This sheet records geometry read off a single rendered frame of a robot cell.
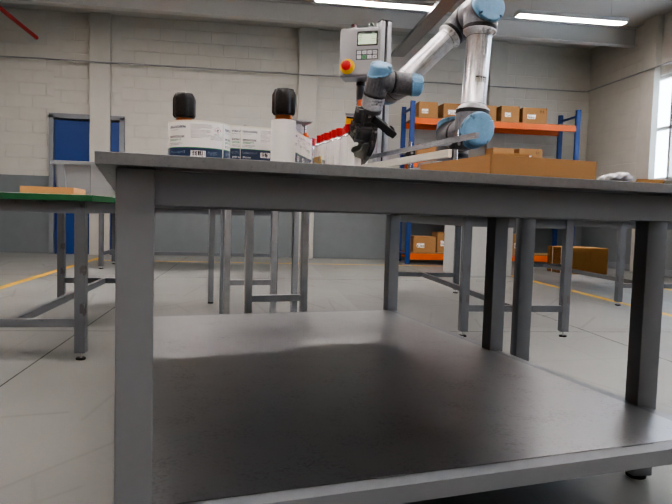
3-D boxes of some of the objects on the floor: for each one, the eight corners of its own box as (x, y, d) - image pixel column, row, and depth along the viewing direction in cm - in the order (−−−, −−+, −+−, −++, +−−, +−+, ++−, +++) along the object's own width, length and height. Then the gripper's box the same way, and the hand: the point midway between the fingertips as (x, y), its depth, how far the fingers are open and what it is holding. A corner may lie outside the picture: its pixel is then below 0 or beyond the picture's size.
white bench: (55, 302, 465) (55, 198, 460) (155, 302, 475) (156, 201, 470) (-79, 363, 277) (-82, 189, 272) (91, 362, 287) (91, 194, 282)
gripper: (353, 102, 206) (341, 158, 218) (361, 111, 199) (348, 169, 210) (376, 104, 209) (363, 159, 220) (385, 114, 202) (371, 170, 213)
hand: (364, 161), depth 216 cm, fingers closed
